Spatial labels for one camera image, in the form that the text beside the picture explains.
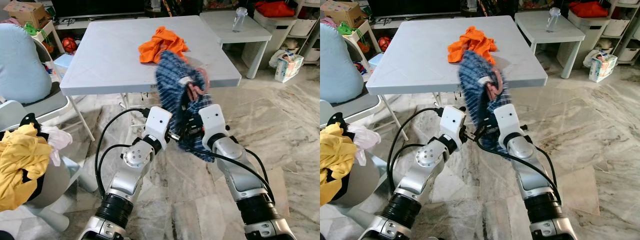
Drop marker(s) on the pink plastic hanger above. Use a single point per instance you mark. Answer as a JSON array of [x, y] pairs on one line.
[[492, 91], [196, 91]]

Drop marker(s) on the blue plaid shirt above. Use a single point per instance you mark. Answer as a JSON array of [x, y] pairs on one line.
[[475, 80], [172, 80]]

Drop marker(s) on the yellow T-shirt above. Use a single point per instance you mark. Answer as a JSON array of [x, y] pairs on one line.
[[335, 160], [20, 165]]

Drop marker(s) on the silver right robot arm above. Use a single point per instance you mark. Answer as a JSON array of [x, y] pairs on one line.
[[532, 175], [240, 175]]

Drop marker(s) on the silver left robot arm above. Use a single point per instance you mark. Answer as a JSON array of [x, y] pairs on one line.
[[425, 172], [132, 172]]

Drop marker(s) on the orange cloth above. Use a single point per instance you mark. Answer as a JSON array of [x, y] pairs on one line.
[[470, 42], [160, 42]]

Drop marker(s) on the white folding table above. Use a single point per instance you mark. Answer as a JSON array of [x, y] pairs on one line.
[[420, 60], [110, 60]]

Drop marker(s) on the pale blue child chair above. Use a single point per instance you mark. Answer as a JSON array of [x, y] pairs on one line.
[[365, 217], [82, 175]]

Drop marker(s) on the white cloth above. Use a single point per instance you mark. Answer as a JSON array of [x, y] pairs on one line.
[[57, 140], [365, 140]]

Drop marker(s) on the small white side table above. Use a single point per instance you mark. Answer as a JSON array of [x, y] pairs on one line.
[[537, 25], [220, 25]]

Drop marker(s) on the clear plastic bottle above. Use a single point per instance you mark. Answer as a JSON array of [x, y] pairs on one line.
[[239, 22], [553, 22]]

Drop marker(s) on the pale blue step stool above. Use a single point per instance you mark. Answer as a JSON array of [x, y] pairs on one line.
[[376, 61], [62, 62]]

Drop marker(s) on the white perforated hamper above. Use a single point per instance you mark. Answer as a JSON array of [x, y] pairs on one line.
[[272, 32], [586, 32]]

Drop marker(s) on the red ball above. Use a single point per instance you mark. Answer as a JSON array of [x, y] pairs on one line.
[[69, 45], [385, 44]]

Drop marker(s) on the black garment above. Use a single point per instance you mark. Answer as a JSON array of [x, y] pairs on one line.
[[31, 122], [336, 121]]

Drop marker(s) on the black television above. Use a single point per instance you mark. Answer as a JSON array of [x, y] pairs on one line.
[[100, 6], [415, 6]]

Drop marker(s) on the white television bench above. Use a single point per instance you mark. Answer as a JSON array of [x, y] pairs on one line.
[[70, 23], [385, 23]]

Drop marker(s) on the red cloth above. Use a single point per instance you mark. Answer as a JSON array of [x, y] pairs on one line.
[[589, 9], [275, 9]]

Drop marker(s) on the small white toy table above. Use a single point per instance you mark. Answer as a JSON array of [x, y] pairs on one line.
[[369, 31], [50, 30]]

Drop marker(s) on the pale blue cushion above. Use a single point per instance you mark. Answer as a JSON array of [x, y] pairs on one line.
[[20, 65], [340, 65]]

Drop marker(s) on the green toy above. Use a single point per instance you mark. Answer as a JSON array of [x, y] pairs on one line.
[[348, 29], [32, 29]]

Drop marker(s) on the cardboard box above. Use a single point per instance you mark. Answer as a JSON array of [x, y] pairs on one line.
[[345, 12], [25, 12]]

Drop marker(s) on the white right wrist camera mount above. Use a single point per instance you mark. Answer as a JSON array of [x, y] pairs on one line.
[[214, 122], [509, 122]]

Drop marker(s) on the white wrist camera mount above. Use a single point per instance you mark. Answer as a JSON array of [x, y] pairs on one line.
[[454, 122], [159, 122], [214, 122], [509, 122]]

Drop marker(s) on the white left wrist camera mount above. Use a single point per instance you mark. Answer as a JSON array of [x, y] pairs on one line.
[[159, 122], [454, 122]]

